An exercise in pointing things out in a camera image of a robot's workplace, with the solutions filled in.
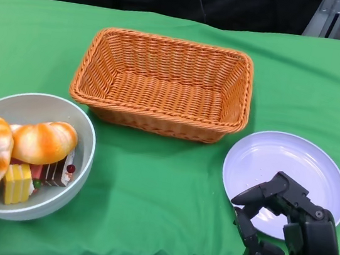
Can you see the pink striped cake slice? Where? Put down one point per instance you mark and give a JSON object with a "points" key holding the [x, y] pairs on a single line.
{"points": [[37, 172]]}

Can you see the pale grey-green bowl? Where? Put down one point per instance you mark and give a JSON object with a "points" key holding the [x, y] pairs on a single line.
{"points": [[42, 109]]}

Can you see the round orange striped bun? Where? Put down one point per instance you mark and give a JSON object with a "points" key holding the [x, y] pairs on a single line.
{"points": [[44, 141]]}

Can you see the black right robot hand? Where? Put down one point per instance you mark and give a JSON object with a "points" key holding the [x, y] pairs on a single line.
{"points": [[315, 243]]}

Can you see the orange wicker basket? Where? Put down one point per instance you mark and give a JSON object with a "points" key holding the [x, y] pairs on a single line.
{"points": [[162, 94]]}

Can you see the grey metal stand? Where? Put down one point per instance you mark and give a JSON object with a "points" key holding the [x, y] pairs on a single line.
{"points": [[318, 21]]}

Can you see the yellow striped cake slice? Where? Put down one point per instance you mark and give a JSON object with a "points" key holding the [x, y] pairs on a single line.
{"points": [[17, 185]]}

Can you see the brown striped cake slice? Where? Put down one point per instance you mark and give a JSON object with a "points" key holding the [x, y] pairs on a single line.
{"points": [[57, 172]]}

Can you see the white round plate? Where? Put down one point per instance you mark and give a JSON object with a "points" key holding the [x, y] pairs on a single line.
{"points": [[294, 164]]}

